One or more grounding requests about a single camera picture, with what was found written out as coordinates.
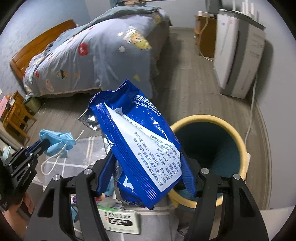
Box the wooden chair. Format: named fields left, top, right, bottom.
left=3, top=91, right=36, bottom=142

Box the white air purifier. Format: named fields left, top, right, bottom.
left=213, top=9, right=265, bottom=99

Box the blue cartoon duvet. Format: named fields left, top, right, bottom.
left=23, top=6, right=171, bottom=99

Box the grey rug with white lines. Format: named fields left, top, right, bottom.
left=32, top=135, right=193, bottom=241

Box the wooden bedside cabinet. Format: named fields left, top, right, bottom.
left=194, top=15, right=217, bottom=59

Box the wooden bed headboard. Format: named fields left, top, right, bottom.
left=10, top=20, right=76, bottom=83

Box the light blue face mask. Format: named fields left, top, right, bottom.
left=38, top=128, right=85, bottom=176

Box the yellow teal trash bin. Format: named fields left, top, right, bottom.
left=166, top=114, right=251, bottom=209

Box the green waste basket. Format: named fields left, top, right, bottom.
left=23, top=95, right=42, bottom=113

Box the blue wet wipes package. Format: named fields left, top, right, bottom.
left=79, top=80, right=197, bottom=209

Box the white green medicine box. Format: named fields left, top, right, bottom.
left=97, top=205, right=140, bottom=235

